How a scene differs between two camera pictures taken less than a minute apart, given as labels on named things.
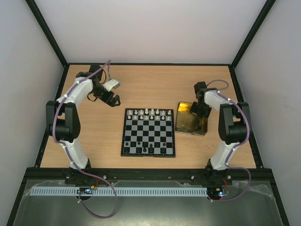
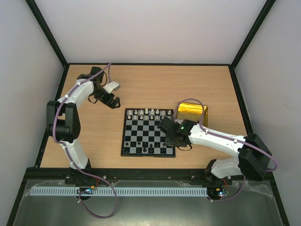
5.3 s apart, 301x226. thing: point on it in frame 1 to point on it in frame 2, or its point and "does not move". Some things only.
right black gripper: (200, 110) to (168, 125)
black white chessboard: (148, 133) does not move
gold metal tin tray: (188, 123) does not move
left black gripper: (111, 103) does not move
